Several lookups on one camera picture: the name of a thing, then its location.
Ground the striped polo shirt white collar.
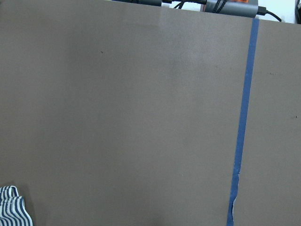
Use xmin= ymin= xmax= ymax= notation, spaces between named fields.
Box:
xmin=0 ymin=186 xmax=33 ymax=226

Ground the black power strip near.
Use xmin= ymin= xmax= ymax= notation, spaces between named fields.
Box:
xmin=203 ymin=0 xmax=268 ymax=18

